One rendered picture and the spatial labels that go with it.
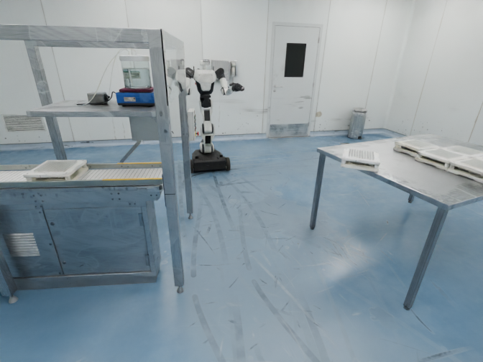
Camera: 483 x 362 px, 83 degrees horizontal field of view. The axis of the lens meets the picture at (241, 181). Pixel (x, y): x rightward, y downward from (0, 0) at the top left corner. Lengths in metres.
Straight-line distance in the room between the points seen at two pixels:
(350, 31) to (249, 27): 2.01
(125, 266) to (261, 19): 4.67
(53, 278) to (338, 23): 5.82
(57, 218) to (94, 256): 0.34
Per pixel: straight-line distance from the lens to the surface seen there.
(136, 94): 1.64
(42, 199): 1.97
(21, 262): 2.39
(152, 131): 1.81
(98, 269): 2.22
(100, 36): 1.53
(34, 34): 1.65
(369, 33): 6.61
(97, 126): 5.63
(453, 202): 1.88
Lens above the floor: 1.51
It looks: 24 degrees down
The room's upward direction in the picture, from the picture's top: 1 degrees clockwise
